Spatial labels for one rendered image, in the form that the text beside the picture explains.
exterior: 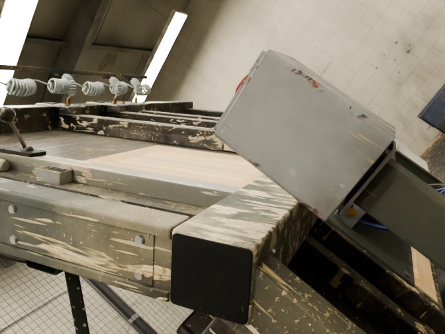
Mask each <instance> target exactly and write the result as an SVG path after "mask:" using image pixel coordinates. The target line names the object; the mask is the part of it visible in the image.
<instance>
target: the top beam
mask: <svg viewBox="0 0 445 334"><path fill-rule="evenodd" d="M145 103H148V105H146V111H159V112H167V113H180V114H187V110H188V109H189V108H193V102H192V101H148V102H145ZM78 104H81V105H83V106H85V107H82V108H81V114H82V115H94V116H101V117H106V116H107V106H106V105H97V104H89V103H76V104H71V105H78ZM4 106H8V107H11V108H13V109H14V110H15V113H16V117H15V119H14V120H13V122H14V124H15V126H16V128H17V129H18V131H19V132H20V133H24V132H31V131H44V130H51V129H59V126H58V122H59V119H58V114H59V107H51V106H44V105H4ZM4 106H0V108H1V107H4ZM11 133H14V131H13V130H12V128H11V126H10V124H9V123H4V122H2V121H0V135H4V134H11Z"/></svg>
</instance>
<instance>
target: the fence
mask: <svg viewBox="0 0 445 334"><path fill-rule="evenodd" d="M0 159H4V160H7V161H8V162H9V169H8V170H14V171H18V172H24V173H29V174H35V175H36V168H41V167H45V166H57V167H61V168H67V169H72V170H73V182H77V183H81V184H87V185H90V186H97V187H101V188H108V189H112V190H118V191H122V192H128V193H132V194H139V195H145V196H149V197H156V198H160V199H166V200H170V201H176V202H180V203H187V204H191V205H197V206H201V207H208V208H209V207H210V206H212V205H214V204H216V203H217V202H219V201H220V200H222V199H224V198H225V197H227V196H229V195H230V194H232V193H234V192H235V191H237V190H239V189H240V188H242V187H238V186H231V185H226V184H219V183H214V182H207V181H203V180H194V179H190V178H182V177H178V176H170V175H166V174H159V173H154V172H147V171H141V170H134V169H130V168H122V167H118V166H110V165H106V164H98V163H94V162H86V161H81V160H74V159H69V158H62V157H57V156H50V155H42V156H35V157H26V156H19V155H14V154H7V153H3V152H0Z"/></svg>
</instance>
